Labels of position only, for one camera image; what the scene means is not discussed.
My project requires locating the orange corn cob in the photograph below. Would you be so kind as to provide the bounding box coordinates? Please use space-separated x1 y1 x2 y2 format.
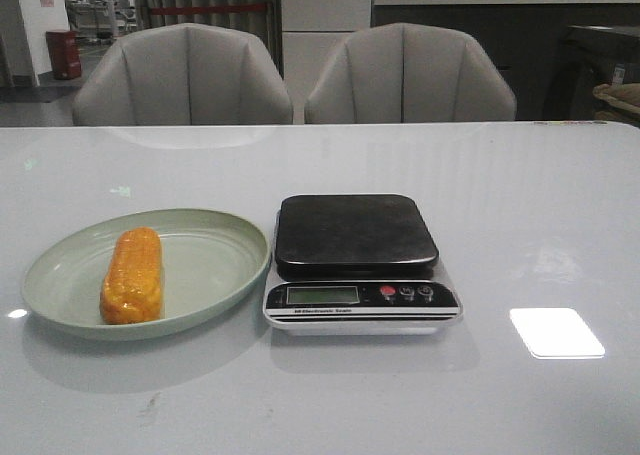
99 227 164 325

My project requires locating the electronic kitchen scale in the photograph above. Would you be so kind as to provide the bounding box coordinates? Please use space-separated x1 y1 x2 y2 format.
262 194 463 335

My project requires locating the right grey armchair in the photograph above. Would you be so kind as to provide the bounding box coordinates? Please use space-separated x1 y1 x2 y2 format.
304 23 517 124

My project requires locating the grey armchair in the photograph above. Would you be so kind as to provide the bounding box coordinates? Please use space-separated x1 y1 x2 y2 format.
304 23 517 124
72 23 293 126

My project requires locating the light green plate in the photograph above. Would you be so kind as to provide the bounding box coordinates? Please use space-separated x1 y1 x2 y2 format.
22 209 270 341

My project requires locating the left grey armchair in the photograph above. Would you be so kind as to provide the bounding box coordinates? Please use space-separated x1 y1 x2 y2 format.
72 23 293 126

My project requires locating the white refrigerator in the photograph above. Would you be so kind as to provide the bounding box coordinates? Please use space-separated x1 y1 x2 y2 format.
280 0 371 106

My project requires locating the red barrier belt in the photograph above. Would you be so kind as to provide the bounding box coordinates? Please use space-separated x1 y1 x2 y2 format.
148 2 271 16

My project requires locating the dark kitchen counter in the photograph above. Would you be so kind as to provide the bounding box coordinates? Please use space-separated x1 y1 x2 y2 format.
372 0 639 120

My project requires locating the grey curtain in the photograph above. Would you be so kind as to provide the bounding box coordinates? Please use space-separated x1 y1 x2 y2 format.
130 0 284 76

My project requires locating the metal shelf rack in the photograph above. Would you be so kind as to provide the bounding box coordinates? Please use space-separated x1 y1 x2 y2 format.
65 0 138 43

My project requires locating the red trash bin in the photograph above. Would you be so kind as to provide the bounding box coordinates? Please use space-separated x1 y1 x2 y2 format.
45 29 82 80

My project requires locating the beige cushion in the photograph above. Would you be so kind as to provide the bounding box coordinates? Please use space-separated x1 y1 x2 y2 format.
592 83 640 127

